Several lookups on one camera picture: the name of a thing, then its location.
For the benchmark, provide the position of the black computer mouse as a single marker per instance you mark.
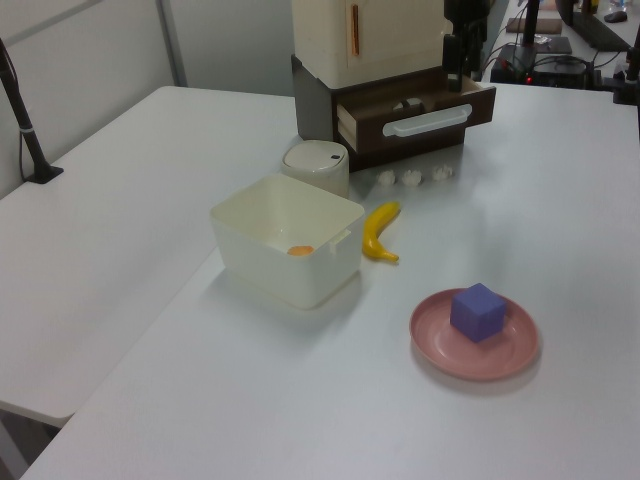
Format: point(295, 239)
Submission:
point(616, 16)

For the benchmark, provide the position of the small white flower piece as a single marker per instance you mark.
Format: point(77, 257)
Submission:
point(443, 172)
point(387, 179)
point(411, 178)

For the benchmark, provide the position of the cream plastic storage box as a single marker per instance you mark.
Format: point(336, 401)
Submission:
point(300, 277)

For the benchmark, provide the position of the small white trash can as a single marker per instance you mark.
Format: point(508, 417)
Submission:
point(315, 160)

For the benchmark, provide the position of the black keyboard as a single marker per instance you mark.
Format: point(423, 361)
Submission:
point(597, 30)

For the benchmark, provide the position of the small orange round piece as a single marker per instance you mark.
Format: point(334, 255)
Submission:
point(300, 250)

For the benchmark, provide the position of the white object inside drawer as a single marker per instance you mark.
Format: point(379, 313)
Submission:
point(407, 104)

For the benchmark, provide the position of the black Franka gripper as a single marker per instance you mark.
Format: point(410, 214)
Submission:
point(465, 10)

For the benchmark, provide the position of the cream toy fridge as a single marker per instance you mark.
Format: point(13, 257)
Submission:
point(320, 40)

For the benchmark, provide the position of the purple cube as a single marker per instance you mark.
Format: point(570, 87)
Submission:
point(475, 315)

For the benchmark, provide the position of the yellow toy banana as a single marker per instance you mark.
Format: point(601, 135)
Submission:
point(374, 230)

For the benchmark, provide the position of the black clamped camera pole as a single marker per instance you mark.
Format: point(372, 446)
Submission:
point(27, 135)

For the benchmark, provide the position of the brown pad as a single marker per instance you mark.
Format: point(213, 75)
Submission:
point(547, 25)

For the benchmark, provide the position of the black stand post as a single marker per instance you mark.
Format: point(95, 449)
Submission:
point(531, 22)

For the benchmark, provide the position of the black table clamp mount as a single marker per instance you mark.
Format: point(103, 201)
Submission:
point(627, 85)

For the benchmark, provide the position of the black electronics box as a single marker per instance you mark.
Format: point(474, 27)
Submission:
point(550, 72)

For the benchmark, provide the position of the pink plate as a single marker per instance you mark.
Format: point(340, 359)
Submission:
point(445, 350)

